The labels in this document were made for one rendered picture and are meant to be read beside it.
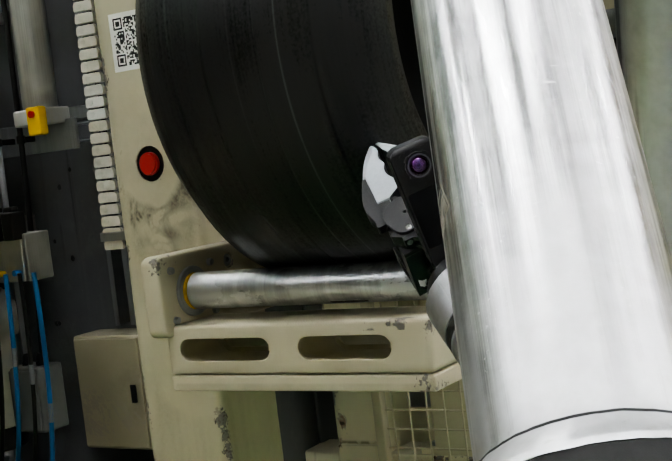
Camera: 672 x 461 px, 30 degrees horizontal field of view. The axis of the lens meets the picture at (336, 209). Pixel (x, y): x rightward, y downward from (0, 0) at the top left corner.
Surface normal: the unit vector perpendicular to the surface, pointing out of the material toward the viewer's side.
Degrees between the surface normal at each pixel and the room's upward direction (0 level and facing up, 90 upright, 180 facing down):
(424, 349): 90
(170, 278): 90
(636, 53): 105
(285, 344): 90
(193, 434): 90
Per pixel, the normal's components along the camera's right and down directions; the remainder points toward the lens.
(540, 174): -0.18, -0.59
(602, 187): 0.31, -0.58
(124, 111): -0.53, 0.11
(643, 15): -0.67, 0.43
